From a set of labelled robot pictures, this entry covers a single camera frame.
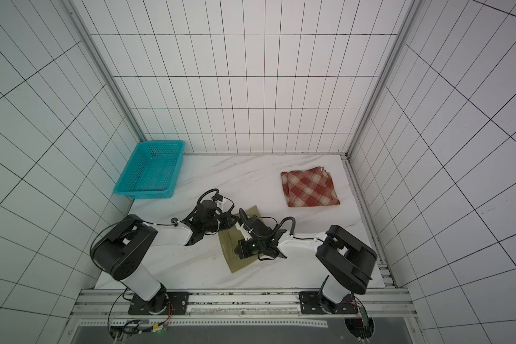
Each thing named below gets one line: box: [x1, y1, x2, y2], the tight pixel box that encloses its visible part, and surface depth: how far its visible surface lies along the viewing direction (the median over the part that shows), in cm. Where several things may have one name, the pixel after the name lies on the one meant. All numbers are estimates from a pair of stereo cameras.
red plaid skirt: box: [280, 166, 341, 208], surface depth 104 cm
